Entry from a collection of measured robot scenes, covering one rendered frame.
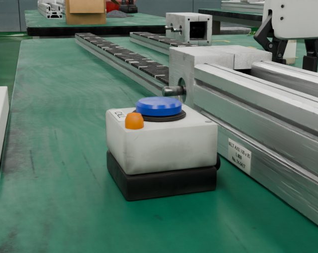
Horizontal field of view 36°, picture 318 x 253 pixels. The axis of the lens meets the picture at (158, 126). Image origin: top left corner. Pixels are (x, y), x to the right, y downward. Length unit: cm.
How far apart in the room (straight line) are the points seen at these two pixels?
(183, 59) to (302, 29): 26
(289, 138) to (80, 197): 18
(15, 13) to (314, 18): 1079
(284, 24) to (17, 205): 51
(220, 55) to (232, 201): 22
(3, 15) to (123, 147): 1110
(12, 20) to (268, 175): 1111
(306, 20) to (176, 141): 45
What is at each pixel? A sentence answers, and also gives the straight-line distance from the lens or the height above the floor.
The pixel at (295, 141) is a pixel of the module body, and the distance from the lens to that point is 38.
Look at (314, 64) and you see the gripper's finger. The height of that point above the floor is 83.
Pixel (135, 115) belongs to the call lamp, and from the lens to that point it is 39.
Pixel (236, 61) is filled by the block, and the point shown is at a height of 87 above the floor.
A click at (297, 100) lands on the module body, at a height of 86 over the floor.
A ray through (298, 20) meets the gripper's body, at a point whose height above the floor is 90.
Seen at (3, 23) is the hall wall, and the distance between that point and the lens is 1148.
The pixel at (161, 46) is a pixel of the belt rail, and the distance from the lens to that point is 142.
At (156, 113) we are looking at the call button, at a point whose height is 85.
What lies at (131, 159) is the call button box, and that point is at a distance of 39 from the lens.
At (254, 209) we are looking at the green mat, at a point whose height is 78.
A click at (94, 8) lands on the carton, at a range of 263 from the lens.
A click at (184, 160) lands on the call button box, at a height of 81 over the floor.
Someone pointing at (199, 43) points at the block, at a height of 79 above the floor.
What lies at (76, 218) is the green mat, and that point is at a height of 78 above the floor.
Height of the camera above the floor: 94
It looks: 15 degrees down
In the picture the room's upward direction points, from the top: straight up
